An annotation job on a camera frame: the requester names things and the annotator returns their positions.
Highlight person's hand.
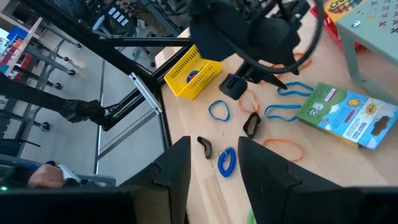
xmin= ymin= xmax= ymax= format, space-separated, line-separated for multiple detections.
xmin=27 ymin=164 xmax=68 ymax=189

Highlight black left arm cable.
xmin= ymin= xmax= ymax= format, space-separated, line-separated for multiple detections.
xmin=217 ymin=0 xmax=325 ymax=75

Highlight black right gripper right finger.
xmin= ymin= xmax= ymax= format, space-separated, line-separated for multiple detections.
xmin=238 ymin=136 xmax=398 ymax=224

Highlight silver metal bracket strip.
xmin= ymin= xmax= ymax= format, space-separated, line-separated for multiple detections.
xmin=129 ymin=72 xmax=163 ymax=114

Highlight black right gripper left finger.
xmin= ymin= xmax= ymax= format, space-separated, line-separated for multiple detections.
xmin=0 ymin=136 xmax=191 ymax=224

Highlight black panel white labels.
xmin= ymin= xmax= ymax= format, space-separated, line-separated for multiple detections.
xmin=105 ymin=6 xmax=131 ymax=27

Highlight yellow crayon box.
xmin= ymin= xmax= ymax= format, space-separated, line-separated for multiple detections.
xmin=295 ymin=82 xmax=398 ymax=150
xmin=323 ymin=0 xmax=368 ymax=15

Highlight red plastic basket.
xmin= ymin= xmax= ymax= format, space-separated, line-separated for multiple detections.
xmin=309 ymin=4 xmax=364 ymax=52

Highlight blue plastic bin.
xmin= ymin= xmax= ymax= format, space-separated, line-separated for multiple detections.
xmin=6 ymin=25 xmax=29 ymax=41

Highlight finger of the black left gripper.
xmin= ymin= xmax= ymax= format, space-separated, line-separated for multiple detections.
xmin=219 ymin=73 xmax=248 ymax=100
xmin=259 ymin=73 xmax=287 ymax=91

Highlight green perforated metal shelf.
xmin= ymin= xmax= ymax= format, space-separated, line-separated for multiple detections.
xmin=335 ymin=0 xmax=398 ymax=105

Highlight wooden table with casters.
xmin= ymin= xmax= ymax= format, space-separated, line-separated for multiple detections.
xmin=0 ymin=17 xmax=77 ymax=91

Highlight yellow plastic basket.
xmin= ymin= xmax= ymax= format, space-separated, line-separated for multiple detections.
xmin=164 ymin=44 xmax=223 ymax=100

